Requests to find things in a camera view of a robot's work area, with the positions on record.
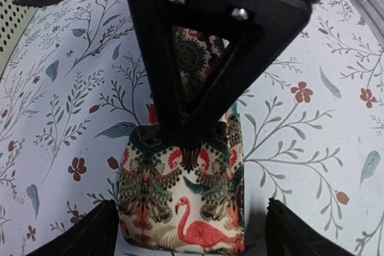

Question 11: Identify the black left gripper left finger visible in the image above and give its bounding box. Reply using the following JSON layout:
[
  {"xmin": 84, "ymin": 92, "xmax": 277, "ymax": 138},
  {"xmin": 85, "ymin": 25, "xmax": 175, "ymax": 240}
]
[{"xmin": 28, "ymin": 200, "xmax": 119, "ymax": 256}]

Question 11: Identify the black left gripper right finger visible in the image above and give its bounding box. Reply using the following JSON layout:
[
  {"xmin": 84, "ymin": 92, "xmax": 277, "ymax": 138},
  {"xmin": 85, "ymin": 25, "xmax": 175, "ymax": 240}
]
[{"xmin": 265, "ymin": 198, "xmax": 353, "ymax": 256}]

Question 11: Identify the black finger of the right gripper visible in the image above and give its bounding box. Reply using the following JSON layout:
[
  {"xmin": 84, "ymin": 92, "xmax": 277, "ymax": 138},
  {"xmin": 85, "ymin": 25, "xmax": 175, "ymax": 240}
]
[{"xmin": 121, "ymin": 0, "xmax": 326, "ymax": 150}]

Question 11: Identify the cream floral patterned tie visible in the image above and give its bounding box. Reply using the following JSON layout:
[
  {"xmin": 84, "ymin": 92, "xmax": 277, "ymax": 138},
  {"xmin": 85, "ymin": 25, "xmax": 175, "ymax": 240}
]
[{"xmin": 118, "ymin": 26, "xmax": 246, "ymax": 252}]

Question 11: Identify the pale green perforated basket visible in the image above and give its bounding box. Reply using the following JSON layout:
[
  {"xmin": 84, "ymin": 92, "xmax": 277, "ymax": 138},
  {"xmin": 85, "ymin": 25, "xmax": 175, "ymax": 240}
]
[{"xmin": 1, "ymin": 0, "xmax": 37, "ymax": 72}]

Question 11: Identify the floral patterned table mat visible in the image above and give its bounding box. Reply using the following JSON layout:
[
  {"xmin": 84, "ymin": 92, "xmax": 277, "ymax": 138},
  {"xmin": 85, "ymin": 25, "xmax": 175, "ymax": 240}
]
[{"xmin": 1, "ymin": 0, "xmax": 383, "ymax": 255}]

